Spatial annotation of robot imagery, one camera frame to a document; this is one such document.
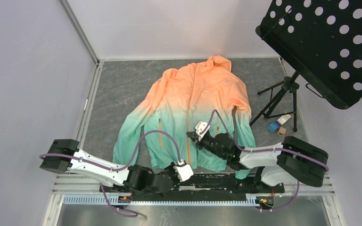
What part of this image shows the orange and teal gradient jacket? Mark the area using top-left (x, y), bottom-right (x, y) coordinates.
top-left (113, 56), bottom-right (256, 172)

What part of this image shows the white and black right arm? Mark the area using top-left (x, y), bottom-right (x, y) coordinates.
top-left (186, 131), bottom-right (329, 192)

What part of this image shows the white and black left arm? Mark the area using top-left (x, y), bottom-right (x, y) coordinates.
top-left (40, 139), bottom-right (194, 194)

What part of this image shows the blue small box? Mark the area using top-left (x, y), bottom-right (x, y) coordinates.
top-left (268, 121), bottom-right (281, 133)

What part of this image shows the brown small box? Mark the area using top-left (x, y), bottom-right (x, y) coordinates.
top-left (277, 127), bottom-right (287, 136)

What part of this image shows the white small box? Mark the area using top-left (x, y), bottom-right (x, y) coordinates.
top-left (277, 114), bottom-right (291, 125)

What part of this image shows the black perforated music stand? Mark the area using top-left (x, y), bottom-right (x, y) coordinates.
top-left (255, 0), bottom-right (362, 119)

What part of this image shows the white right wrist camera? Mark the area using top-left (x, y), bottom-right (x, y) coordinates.
top-left (195, 121), bottom-right (210, 137)

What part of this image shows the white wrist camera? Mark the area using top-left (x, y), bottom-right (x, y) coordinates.
top-left (195, 121), bottom-right (210, 137)
top-left (173, 160), bottom-right (194, 182)

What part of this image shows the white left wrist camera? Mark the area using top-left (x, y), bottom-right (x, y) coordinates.
top-left (173, 160), bottom-right (194, 182)

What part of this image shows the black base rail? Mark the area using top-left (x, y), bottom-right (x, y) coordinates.
top-left (99, 173), bottom-right (285, 202)

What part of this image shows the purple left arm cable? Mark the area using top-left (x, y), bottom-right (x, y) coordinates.
top-left (39, 129), bottom-right (183, 218)

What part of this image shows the silver slotted cable duct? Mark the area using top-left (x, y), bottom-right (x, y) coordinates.
top-left (63, 194), bottom-right (259, 207)

